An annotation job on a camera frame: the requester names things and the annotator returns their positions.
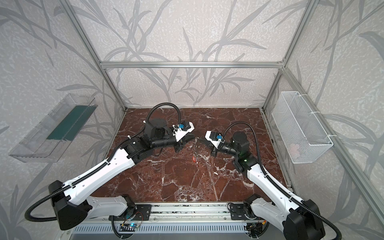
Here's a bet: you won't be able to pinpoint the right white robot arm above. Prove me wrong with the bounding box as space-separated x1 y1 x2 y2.
203 131 326 240

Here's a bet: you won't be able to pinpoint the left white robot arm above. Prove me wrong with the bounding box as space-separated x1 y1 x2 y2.
52 119 195 230

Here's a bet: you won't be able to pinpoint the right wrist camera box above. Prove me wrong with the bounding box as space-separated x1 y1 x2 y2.
205 131 225 149

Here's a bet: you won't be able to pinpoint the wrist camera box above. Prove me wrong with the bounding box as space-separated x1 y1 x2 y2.
173 121 195 142
205 131 225 149

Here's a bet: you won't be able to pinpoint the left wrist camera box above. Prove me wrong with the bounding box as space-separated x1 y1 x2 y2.
173 121 195 142

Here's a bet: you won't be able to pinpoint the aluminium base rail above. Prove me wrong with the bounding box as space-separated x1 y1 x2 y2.
131 201 271 223

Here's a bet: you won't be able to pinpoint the white wire mesh basket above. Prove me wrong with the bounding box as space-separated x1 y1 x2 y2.
272 91 334 164

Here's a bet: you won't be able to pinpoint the white slotted cable duct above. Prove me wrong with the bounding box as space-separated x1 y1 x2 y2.
73 223 247 234

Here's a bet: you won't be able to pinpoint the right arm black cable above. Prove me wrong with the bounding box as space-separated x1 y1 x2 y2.
222 121 343 240

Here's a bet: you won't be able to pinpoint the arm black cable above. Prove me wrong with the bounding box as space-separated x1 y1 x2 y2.
222 121 343 240
23 102 183 223

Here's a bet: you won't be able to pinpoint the clear plastic wall bin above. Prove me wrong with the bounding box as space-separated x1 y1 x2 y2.
9 94 98 163

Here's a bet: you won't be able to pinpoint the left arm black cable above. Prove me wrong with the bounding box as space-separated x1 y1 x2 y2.
23 102 183 223

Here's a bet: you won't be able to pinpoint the aluminium frame profiles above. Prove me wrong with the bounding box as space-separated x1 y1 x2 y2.
59 1 384 224

